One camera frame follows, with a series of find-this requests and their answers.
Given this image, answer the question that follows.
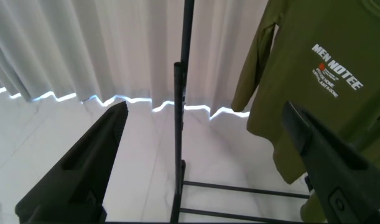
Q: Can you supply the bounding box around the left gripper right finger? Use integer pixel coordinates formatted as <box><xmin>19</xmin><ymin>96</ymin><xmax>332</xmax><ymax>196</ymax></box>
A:
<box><xmin>281</xmin><ymin>100</ymin><xmax>380</xmax><ymax>222</ymax></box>

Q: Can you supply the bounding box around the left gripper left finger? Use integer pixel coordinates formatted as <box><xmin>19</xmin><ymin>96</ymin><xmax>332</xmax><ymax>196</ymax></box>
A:
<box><xmin>14</xmin><ymin>101</ymin><xmax>129</xmax><ymax>222</ymax></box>

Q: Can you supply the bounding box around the green long-sleeved shirt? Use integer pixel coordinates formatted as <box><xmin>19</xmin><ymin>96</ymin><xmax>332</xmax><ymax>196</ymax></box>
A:
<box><xmin>230</xmin><ymin>0</ymin><xmax>380</xmax><ymax>223</ymax></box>

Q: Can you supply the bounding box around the black clothes rack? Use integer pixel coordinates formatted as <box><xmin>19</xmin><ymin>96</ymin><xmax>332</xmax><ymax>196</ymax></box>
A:
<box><xmin>169</xmin><ymin>0</ymin><xmax>315</xmax><ymax>224</ymax></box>

